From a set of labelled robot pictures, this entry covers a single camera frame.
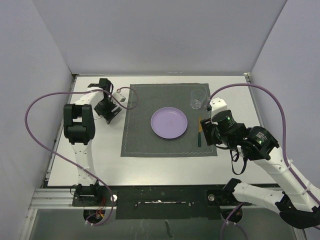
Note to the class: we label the grey cloth napkin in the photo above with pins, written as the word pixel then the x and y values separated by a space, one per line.
pixel 139 140

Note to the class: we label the purple plate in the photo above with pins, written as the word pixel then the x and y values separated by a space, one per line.
pixel 169 123

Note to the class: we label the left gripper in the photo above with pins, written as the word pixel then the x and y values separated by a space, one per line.
pixel 107 114

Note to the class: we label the green handled knife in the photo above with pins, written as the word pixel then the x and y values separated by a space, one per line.
pixel 199 138

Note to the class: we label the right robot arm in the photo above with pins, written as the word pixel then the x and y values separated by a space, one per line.
pixel 297 202

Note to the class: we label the aluminium frame rail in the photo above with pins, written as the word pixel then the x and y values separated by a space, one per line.
pixel 64 198

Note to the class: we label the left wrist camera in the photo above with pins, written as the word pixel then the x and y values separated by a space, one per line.
pixel 118 97

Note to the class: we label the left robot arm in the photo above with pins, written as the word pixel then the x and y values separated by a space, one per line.
pixel 79 128

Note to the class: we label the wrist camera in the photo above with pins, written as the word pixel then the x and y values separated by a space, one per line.
pixel 215 106
pixel 118 97

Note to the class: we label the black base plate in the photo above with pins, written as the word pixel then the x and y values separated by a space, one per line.
pixel 127 211

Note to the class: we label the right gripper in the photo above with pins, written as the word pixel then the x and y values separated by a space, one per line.
pixel 207 126

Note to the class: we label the clear drinking glass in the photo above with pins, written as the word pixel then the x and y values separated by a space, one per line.
pixel 197 99

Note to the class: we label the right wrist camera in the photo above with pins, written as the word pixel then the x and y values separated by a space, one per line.
pixel 215 106

